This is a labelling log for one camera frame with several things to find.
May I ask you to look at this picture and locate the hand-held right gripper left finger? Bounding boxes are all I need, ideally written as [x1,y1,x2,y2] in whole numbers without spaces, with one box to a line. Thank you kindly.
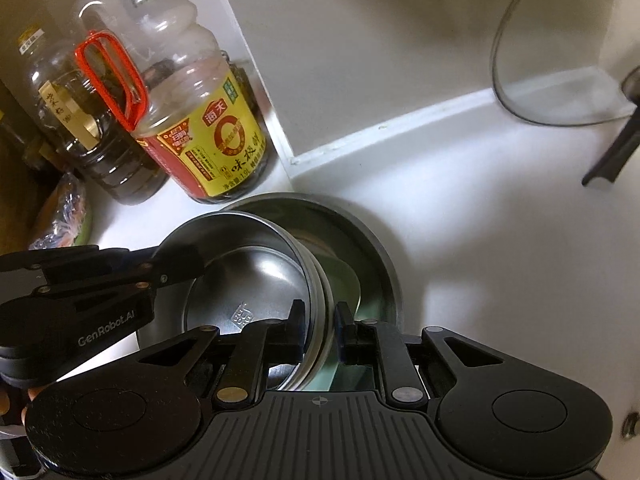
[135,299,307,407]

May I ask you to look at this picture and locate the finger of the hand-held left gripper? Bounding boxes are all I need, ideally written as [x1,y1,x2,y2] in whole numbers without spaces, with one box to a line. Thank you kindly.
[30,247,208,311]
[0,245,133,275]

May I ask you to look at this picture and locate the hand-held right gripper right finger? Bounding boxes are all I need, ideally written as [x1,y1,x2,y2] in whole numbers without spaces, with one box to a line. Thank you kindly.
[334,301,506,404]

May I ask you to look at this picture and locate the green plastic plate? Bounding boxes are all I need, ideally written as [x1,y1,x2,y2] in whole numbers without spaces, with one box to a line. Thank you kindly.
[295,237,388,393]

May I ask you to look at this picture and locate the deep stainless steel bowl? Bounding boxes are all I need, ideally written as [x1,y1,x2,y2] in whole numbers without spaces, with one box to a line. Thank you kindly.
[181,211,335,392]

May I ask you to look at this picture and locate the shallow stainless steel basin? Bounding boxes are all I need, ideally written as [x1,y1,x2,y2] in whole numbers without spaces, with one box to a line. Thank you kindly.
[136,192,402,361]

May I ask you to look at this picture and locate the person's left hand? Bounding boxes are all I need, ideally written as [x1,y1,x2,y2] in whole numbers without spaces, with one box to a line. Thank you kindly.
[19,384,46,427]

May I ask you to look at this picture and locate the green bowl in plastic bag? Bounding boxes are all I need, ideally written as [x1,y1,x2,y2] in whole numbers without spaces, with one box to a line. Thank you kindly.
[27,172,96,251]

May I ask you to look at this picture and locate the brown cardboard panel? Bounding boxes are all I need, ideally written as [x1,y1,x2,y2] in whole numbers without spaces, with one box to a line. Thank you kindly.
[0,75,41,256]

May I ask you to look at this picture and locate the dark oil bottle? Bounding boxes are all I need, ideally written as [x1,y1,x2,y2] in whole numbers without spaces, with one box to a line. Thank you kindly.
[17,15,171,206]

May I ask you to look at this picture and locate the glass pot lid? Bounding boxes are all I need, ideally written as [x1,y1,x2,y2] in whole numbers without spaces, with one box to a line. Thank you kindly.
[490,0,640,188]

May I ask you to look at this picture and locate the soy sauce bottle red handle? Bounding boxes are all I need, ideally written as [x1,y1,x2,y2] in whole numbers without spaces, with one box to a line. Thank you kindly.
[70,0,275,206]

